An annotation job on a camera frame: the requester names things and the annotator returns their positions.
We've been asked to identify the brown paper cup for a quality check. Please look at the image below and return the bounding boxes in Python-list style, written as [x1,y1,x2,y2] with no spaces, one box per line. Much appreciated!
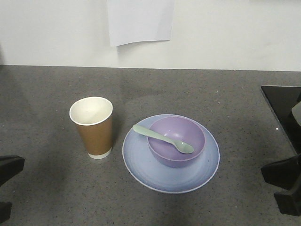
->
[69,97,113,160]

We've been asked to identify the mint green plastic spoon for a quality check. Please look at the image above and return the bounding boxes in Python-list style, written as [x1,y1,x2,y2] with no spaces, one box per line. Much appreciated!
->
[132,124,194,154]

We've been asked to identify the black induction cooktop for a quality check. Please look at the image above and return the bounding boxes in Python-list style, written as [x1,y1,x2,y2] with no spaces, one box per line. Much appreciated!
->
[261,85,301,154]

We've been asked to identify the light blue plate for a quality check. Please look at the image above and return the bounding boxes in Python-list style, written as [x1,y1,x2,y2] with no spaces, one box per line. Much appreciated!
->
[122,126,220,194]

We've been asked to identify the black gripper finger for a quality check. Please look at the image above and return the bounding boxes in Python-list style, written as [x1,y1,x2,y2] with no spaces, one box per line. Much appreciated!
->
[0,155,25,186]
[0,202,12,223]
[274,189,301,216]
[261,154,301,190]

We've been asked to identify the purple plastic bowl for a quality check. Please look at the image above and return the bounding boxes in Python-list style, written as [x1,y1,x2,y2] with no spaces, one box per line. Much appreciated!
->
[147,116,206,168]

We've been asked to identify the white paper sheet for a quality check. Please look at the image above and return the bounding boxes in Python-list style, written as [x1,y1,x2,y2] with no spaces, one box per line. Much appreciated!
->
[107,0,175,46]

